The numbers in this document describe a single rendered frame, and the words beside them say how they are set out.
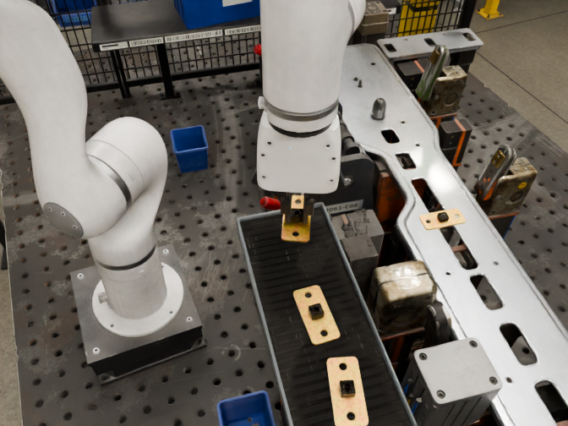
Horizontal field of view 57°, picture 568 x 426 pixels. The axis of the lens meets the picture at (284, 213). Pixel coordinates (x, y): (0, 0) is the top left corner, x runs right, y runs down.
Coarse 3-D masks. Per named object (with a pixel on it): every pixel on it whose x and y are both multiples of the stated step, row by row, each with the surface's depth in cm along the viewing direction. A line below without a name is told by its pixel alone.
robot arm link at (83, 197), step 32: (0, 0) 62; (0, 32) 64; (32, 32) 66; (0, 64) 67; (32, 64) 68; (64, 64) 70; (32, 96) 70; (64, 96) 71; (32, 128) 73; (64, 128) 72; (32, 160) 77; (64, 160) 74; (96, 160) 79; (64, 192) 75; (96, 192) 76; (128, 192) 82; (64, 224) 77; (96, 224) 78
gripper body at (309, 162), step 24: (264, 120) 59; (336, 120) 59; (264, 144) 60; (288, 144) 59; (312, 144) 59; (336, 144) 59; (264, 168) 62; (288, 168) 62; (312, 168) 62; (336, 168) 62; (312, 192) 64
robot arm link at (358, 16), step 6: (348, 0) 53; (354, 0) 54; (360, 0) 55; (354, 6) 54; (360, 6) 55; (354, 12) 54; (360, 12) 56; (354, 18) 54; (360, 18) 56; (354, 24) 55; (354, 30) 56
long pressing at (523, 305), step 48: (384, 96) 128; (384, 144) 116; (432, 144) 116; (432, 192) 106; (432, 240) 97; (480, 240) 97; (528, 288) 90; (480, 336) 84; (528, 336) 84; (528, 384) 78
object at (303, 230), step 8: (296, 200) 75; (296, 208) 72; (296, 216) 71; (288, 224) 71; (296, 224) 71; (304, 224) 71; (288, 232) 70; (304, 232) 70; (288, 240) 70; (296, 240) 70; (304, 240) 70
